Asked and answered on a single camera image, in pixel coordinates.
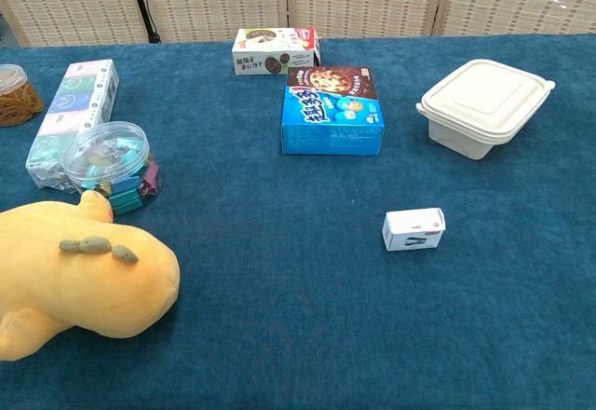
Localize yellow plush toy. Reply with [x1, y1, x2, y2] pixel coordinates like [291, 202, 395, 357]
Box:
[0, 189, 182, 362]

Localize blue cookie box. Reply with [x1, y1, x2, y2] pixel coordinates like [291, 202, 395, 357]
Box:
[280, 65, 386, 156]

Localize small white staple box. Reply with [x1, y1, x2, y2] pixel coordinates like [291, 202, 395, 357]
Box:
[381, 207, 447, 253]

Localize blue table cloth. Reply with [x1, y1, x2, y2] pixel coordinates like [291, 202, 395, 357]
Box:
[0, 32, 596, 410]

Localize white cookie box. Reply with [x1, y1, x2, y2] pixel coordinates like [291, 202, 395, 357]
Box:
[231, 26, 322, 76]

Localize clear jar of binder clips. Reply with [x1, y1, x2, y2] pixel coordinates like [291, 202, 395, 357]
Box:
[60, 120, 162, 217]

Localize beige lidded food container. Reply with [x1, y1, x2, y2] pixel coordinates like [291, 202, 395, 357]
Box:
[415, 58, 557, 161]

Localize black tripod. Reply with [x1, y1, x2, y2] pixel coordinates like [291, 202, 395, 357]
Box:
[124, 0, 162, 44]

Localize pastel tissue pack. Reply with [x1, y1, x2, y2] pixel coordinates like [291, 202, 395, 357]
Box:
[25, 59, 120, 191]

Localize clear jar of rubber bands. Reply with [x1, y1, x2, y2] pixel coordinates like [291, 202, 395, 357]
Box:
[0, 63, 46, 128]

